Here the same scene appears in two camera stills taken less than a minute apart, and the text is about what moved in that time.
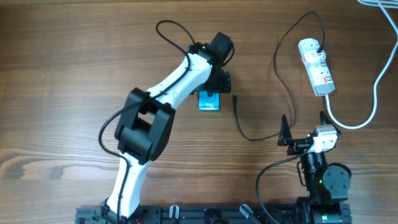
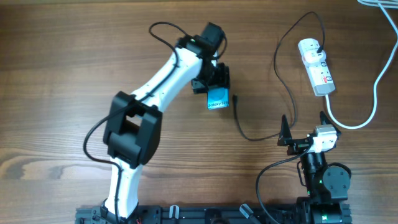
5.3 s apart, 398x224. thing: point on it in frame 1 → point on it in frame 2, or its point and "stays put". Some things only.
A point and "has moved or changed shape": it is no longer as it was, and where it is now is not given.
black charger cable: [282, 79] stays put
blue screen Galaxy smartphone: [211, 103] has moved or changed shape
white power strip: [319, 77] stays put
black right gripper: [297, 145] stays put
